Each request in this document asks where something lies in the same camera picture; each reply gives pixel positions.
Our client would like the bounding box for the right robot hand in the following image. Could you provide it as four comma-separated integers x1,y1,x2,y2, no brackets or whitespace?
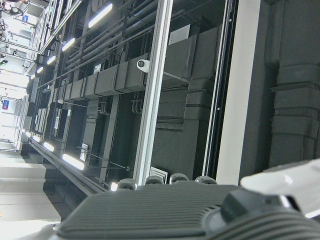
22,157,320,240

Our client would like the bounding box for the white security camera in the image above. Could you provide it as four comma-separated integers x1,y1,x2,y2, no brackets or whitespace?
136,58,151,73

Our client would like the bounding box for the grey ventilation duct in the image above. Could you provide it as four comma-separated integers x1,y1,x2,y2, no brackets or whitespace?
56,24,221,101

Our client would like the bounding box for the white air vent grille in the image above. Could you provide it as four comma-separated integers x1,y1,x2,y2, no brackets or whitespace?
149,166,168,185
168,24,190,46

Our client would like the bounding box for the aluminium ceiling beam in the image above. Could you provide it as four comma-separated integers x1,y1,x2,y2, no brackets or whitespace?
132,0,174,186

